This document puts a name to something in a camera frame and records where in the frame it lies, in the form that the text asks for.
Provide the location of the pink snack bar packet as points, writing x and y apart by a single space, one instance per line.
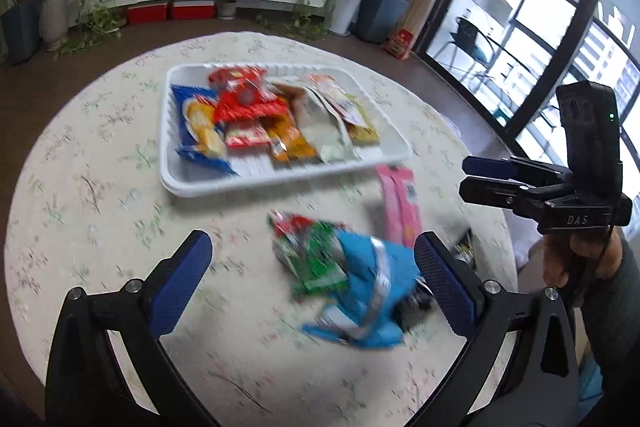
402 211

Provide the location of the pale green long snack packet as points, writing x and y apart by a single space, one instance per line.
320 125

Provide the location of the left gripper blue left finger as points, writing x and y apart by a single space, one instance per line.
173 281

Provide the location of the clear orange-cat candy packet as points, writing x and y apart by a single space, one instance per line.
338 98

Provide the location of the floral white tablecloth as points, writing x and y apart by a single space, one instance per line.
89 211

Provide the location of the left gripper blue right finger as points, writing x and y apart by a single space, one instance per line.
445 281

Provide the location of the right red storage box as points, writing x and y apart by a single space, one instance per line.
193 10

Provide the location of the trailing pothos plant left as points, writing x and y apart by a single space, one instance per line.
96 22

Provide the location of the orange snack bar packet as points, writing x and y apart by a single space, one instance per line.
287 141

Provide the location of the left red storage box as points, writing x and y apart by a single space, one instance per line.
146 13

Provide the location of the light blue snack packet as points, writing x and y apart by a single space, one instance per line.
380 275

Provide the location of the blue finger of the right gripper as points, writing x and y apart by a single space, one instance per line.
500 196
513 168

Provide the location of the small white pot under console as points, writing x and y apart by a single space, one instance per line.
226 9

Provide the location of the gold foil snack packet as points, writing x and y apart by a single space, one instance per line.
362 136

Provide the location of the black balcony chair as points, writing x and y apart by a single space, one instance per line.
464 39

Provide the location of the red Mylikes chocolate packet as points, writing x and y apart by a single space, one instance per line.
242 95

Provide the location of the green red snack packet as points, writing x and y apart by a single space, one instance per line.
311 251

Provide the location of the white plastic tray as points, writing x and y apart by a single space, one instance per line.
187 179

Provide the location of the red gift bag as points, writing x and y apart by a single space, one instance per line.
400 44

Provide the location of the plant in white ribbed pot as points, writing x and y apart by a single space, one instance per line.
53 23

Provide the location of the red storage box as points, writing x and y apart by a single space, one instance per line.
146 13
193 10

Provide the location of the person's right hand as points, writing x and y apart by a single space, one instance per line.
560 250

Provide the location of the small red floral candy packet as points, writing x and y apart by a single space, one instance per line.
243 134

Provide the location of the blue Tipo cake packet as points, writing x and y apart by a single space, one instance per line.
201 139

